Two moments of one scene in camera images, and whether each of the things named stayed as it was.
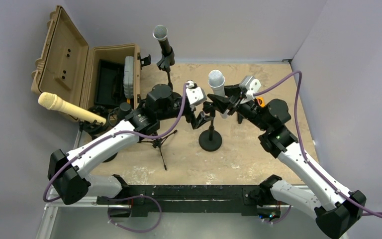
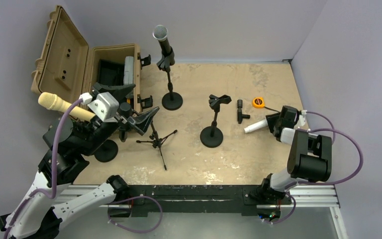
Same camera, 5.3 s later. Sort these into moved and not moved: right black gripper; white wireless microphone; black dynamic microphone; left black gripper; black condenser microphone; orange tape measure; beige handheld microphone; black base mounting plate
Moved: white wireless microphone; right black gripper; left black gripper
Not moved: orange tape measure; black condenser microphone; beige handheld microphone; black base mounting plate; black dynamic microphone
